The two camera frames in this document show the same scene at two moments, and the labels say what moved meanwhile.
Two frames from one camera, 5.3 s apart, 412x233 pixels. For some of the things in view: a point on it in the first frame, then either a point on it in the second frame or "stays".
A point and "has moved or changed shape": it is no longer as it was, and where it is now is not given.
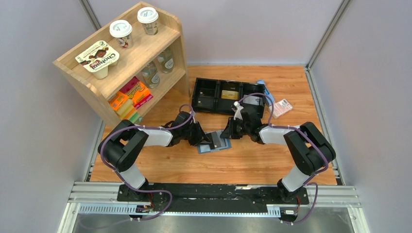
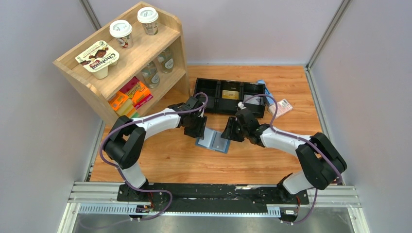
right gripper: (229, 132) stays
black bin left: (205, 95) stays
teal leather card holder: (225, 143) has moved or changed shape
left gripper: (201, 137) -> (199, 132)
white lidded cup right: (148, 16) stays
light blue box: (267, 100) stays
